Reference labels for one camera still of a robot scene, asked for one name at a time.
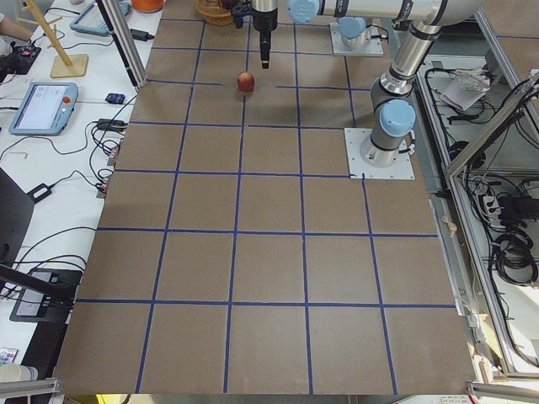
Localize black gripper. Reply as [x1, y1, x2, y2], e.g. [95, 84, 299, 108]
[252, 11, 277, 69]

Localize red yellow apple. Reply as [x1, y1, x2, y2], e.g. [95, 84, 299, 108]
[237, 71, 255, 93]

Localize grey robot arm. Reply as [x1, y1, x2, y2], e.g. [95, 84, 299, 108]
[337, 16, 376, 50]
[286, 0, 483, 167]

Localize woven wicker basket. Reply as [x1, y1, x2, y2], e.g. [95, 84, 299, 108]
[195, 0, 233, 26]

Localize black power adapter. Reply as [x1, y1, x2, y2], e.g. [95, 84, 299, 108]
[130, 29, 155, 42]

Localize orange bucket with lid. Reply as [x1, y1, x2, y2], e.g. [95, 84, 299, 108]
[131, 0, 165, 13]

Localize blue teach pendant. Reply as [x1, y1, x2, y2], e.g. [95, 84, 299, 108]
[70, 2, 109, 36]
[8, 82, 78, 136]

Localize wooden stand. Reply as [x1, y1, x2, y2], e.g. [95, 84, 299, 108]
[21, 0, 88, 79]

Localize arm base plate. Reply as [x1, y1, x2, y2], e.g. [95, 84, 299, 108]
[344, 128, 415, 180]
[329, 23, 384, 57]

